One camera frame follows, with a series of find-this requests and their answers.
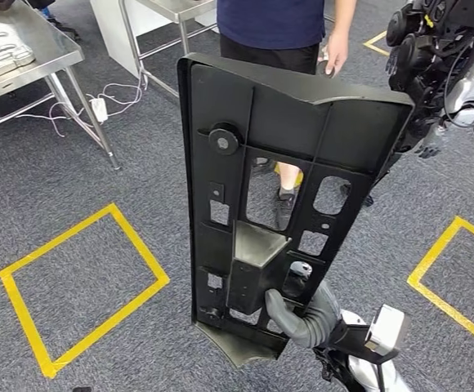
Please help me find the black humanoid robot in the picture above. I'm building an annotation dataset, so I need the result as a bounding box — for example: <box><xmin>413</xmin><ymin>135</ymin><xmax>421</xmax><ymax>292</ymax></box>
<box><xmin>339</xmin><ymin>0</ymin><xmax>474</xmax><ymax>209</ymax></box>

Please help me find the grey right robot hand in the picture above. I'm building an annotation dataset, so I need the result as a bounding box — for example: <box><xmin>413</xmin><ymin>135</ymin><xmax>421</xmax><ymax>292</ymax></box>
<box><xmin>264</xmin><ymin>261</ymin><xmax>343</xmax><ymax>350</ymax></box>

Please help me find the stainless steel workbench table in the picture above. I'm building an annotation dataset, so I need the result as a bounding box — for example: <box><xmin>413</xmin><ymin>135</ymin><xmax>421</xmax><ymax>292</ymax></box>
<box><xmin>0</xmin><ymin>0</ymin><xmax>123</xmax><ymax>172</ymax></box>

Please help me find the stainless steel side table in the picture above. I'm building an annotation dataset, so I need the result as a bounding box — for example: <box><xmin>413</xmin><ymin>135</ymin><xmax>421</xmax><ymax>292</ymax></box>
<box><xmin>117</xmin><ymin>0</ymin><xmax>218</xmax><ymax>101</ymax></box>

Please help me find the white power adapter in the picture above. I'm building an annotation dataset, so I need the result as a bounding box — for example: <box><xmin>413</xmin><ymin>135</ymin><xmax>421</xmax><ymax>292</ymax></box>
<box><xmin>89</xmin><ymin>97</ymin><xmax>110</xmax><ymax>124</ymax></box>

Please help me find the white floor cable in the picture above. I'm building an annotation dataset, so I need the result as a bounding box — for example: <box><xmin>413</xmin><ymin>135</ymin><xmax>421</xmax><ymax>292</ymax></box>
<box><xmin>14</xmin><ymin>69</ymin><xmax>149</xmax><ymax>139</ymax></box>

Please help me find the white partition board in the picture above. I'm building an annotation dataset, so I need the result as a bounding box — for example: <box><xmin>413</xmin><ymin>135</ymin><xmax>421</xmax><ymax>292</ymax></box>
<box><xmin>89</xmin><ymin>0</ymin><xmax>219</xmax><ymax>81</ymax></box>

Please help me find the person's left hand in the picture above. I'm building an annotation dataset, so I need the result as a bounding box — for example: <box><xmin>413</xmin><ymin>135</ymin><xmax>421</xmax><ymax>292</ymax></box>
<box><xmin>324</xmin><ymin>29</ymin><xmax>350</xmax><ymax>78</ymax></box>

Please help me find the large stamped metal plate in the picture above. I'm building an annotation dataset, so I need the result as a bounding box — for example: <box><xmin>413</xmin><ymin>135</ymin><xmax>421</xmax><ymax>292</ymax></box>
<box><xmin>0</xmin><ymin>11</ymin><xmax>36</xmax><ymax>87</ymax></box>

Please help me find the person's left foot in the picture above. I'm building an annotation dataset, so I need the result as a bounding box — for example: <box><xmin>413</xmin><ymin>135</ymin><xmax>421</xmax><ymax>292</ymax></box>
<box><xmin>274</xmin><ymin>186</ymin><xmax>299</xmax><ymax>232</ymax></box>

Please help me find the person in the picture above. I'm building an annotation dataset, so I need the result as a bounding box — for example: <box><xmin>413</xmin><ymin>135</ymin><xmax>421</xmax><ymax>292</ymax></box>
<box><xmin>216</xmin><ymin>0</ymin><xmax>358</xmax><ymax>232</ymax></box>

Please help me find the black plastic panel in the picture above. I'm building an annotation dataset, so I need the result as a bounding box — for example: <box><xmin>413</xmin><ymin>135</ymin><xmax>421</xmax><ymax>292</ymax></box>
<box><xmin>176</xmin><ymin>52</ymin><xmax>415</xmax><ymax>369</ymax></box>

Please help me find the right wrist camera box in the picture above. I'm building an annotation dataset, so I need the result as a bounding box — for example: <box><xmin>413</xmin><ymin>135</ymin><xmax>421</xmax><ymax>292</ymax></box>
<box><xmin>364</xmin><ymin>304</ymin><xmax>412</xmax><ymax>359</ymax></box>

